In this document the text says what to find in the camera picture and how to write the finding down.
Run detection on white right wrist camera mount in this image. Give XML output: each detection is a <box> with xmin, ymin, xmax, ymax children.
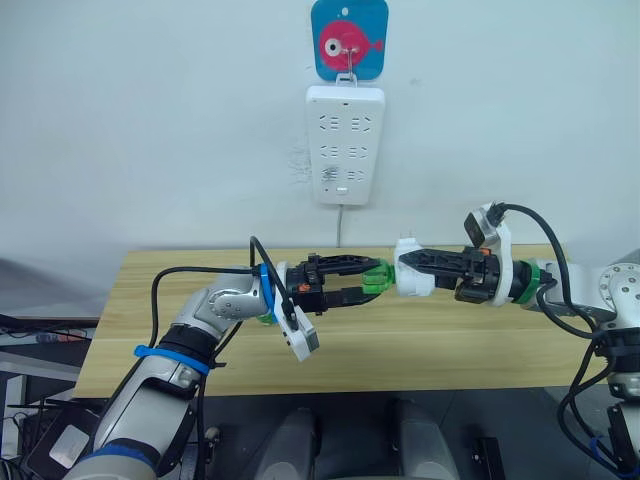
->
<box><xmin>462</xmin><ymin>201</ymin><xmax>515</xmax><ymax>307</ymax></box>

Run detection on black upright bracket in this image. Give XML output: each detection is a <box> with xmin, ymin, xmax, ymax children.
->
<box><xmin>472</xmin><ymin>436</ymin><xmax>504</xmax><ymax>480</ymax></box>

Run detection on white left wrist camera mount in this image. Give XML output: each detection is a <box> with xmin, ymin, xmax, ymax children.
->
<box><xmin>272</xmin><ymin>260</ymin><xmax>321</xmax><ymax>363</ymax></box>

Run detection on green liquid bottle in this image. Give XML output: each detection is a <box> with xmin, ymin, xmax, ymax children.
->
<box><xmin>360</xmin><ymin>258</ymin><xmax>398</xmax><ymax>299</ymax></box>

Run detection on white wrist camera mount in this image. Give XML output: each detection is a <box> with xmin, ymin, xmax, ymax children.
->
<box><xmin>462</xmin><ymin>201</ymin><xmax>515</xmax><ymax>307</ymax></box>
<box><xmin>272</xmin><ymin>260</ymin><xmax>321</xmax><ymax>363</ymax></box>

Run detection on white mosquito repellent heater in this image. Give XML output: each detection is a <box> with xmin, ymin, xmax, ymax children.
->
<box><xmin>393</xmin><ymin>230</ymin><xmax>437</xmax><ymax>300</ymax></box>

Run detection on metal wire hook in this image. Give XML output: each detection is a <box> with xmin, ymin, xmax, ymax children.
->
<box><xmin>343</xmin><ymin>44</ymin><xmax>362</xmax><ymax>84</ymax></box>

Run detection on red blue wire bundle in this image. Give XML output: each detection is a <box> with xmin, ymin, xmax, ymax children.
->
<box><xmin>34</xmin><ymin>332</ymin><xmax>94</xmax><ymax>345</ymax></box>

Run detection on blue fish wall hook pad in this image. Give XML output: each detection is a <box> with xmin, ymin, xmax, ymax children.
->
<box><xmin>310</xmin><ymin>0</ymin><xmax>390</xmax><ymax>82</ymax></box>

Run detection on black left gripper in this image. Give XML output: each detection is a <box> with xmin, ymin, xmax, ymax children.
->
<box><xmin>285</xmin><ymin>253</ymin><xmax>384</xmax><ymax>318</ymax></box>

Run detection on dark side desk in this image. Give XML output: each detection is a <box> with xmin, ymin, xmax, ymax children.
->
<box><xmin>0</xmin><ymin>312</ymin><xmax>101</xmax><ymax>431</ymax></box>

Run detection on black device with silver patch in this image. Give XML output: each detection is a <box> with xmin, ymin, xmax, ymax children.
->
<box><xmin>24</xmin><ymin>404</ymin><xmax>101</xmax><ymax>480</ymax></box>

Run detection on white power strip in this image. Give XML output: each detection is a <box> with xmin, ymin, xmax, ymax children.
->
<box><xmin>305</xmin><ymin>73</ymin><xmax>386</xmax><ymax>207</ymax></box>

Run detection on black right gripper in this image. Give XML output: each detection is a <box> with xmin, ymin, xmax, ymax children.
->
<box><xmin>401</xmin><ymin>245</ymin><xmax>502</xmax><ymax>305</ymax></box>

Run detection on grey rounded shape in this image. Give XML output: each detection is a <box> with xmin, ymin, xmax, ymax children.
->
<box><xmin>259</xmin><ymin>407</ymin><xmax>321</xmax><ymax>480</ymax></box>
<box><xmin>394</xmin><ymin>399</ymin><xmax>461</xmax><ymax>480</ymax></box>

